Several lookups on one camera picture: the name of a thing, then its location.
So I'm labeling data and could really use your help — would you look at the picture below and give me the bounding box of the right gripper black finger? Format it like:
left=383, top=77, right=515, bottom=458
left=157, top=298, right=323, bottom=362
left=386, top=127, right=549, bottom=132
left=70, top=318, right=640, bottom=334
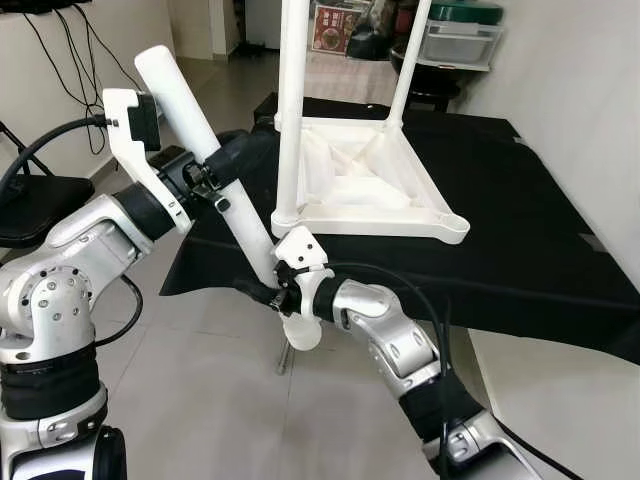
left=235, top=278, right=286, bottom=307

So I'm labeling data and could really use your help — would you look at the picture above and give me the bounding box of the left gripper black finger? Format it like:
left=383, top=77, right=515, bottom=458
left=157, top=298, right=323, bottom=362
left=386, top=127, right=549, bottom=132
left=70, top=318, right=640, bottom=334
left=205, top=128, right=279, bottom=189

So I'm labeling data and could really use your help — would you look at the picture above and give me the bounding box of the white plastic children table top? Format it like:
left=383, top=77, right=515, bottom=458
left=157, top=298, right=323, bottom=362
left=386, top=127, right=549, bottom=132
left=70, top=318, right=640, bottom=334
left=270, top=115, right=471, bottom=246

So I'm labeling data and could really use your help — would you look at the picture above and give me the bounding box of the grey metal table foot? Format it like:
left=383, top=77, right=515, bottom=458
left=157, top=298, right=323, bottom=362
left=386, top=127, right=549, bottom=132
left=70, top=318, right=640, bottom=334
left=275, top=335, right=293, bottom=376

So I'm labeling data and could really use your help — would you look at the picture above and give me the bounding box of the pale patterned cloth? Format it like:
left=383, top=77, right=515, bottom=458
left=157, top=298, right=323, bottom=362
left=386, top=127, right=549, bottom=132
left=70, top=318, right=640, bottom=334
left=305, top=50, right=396, bottom=106

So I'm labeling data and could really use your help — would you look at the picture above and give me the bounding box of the black folding chair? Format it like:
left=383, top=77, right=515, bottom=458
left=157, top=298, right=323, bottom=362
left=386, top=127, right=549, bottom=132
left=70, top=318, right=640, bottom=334
left=0, top=120, right=96, bottom=251

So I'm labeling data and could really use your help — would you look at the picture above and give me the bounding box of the red printed cardboard box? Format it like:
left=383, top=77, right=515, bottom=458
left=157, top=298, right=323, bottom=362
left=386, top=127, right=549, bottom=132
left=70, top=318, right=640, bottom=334
left=312, top=5, right=361, bottom=53

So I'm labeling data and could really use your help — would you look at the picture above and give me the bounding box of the black plastic bag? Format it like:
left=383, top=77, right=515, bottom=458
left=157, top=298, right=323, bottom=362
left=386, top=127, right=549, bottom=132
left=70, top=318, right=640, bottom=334
left=345, top=0, right=401, bottom=61

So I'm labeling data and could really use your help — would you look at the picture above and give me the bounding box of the black round stool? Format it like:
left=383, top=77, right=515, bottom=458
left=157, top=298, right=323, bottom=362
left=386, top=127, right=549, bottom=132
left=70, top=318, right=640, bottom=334
left=400, top=85, right=456, bottom=113

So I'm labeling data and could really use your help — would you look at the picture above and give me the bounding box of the clear plastic storage box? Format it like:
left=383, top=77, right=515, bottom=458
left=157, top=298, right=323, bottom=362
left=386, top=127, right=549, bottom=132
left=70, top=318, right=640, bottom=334
left=420, top=22, right=501, bottom=69

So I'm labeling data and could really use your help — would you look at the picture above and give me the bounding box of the green pot lid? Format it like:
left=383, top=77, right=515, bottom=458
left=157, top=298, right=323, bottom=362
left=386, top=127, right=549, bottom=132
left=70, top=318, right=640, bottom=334
left=432, top=0, right=504, bottom=26

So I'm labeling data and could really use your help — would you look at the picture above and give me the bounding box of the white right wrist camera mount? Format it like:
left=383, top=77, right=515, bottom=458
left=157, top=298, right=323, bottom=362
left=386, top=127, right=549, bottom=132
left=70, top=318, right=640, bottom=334
left=272, top=226, right=333, bottom=321

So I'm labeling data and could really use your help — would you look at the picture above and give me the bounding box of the black wall power cable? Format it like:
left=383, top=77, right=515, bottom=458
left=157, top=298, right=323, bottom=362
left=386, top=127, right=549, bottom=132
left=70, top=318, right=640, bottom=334
left=20, top=0, right=141, bottom=156

